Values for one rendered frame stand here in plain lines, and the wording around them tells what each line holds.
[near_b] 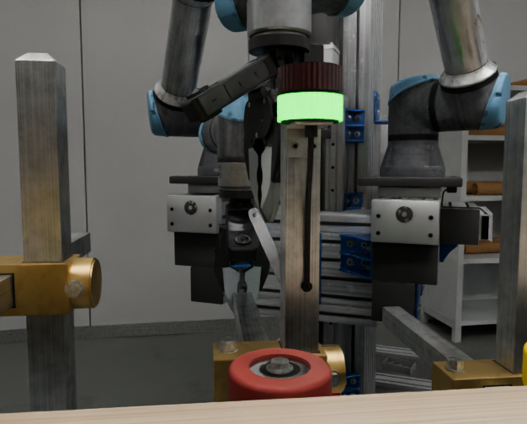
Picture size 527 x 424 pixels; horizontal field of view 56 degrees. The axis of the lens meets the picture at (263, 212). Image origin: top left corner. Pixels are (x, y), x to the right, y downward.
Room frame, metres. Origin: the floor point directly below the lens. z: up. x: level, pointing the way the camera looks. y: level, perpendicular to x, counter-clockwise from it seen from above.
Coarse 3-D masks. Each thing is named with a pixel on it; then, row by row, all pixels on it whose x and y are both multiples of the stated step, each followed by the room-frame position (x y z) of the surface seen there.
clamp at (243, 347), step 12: (216, 348) 0.50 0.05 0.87; (240, 348) 0.50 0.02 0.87; (252, 348) 0.50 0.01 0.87; (264, 348) 0.50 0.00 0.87; (324, 348) 0.50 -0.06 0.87; (336, 348) 0.50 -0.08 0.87; (216, 360) 0.47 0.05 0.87; (228, 360) 0.47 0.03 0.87; (336, 360) 0.49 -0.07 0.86; (216, 372) 0.47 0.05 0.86; (336, 372) 0.48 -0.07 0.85; (216, 384) 0.47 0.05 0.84; (336, 384) 0.48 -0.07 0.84; (216, 396) 0.47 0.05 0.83
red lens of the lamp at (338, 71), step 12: (288, 72) 0.44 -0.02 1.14; (300, 72) 0.43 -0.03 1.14; (312, 72) 0.43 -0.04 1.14; (324, 72) 0.43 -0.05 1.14; (336, 72) 0.44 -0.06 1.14; (288, 84) 0.44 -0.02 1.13; (300, 84) 0.43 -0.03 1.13; (312, 84) 0.43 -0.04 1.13; (324, 84) 0.43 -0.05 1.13; (336, 84) 0.44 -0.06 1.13
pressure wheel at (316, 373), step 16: (256, 352) 0.39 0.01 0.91; (272, 352) 0.39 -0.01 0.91; (288, 352) 0.39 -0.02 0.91; (304, 352) 0.39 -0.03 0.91; (240, 368) 0.36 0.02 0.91; (256, 368) 0.37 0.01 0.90; (272, 368) 0.36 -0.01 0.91; (288, 368) 0.36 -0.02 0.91; (304, 368) 0.37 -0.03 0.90; (320, 368) 0.36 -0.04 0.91; (240, 384) 0.34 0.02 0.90; (256, 384) 0.33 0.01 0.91; (272, 384) 0.33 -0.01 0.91; (288, 384) 0.33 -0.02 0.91; (304, 384) 0.33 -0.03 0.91; (320, 384) 0.34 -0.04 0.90; (240, 400) 0.34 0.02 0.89
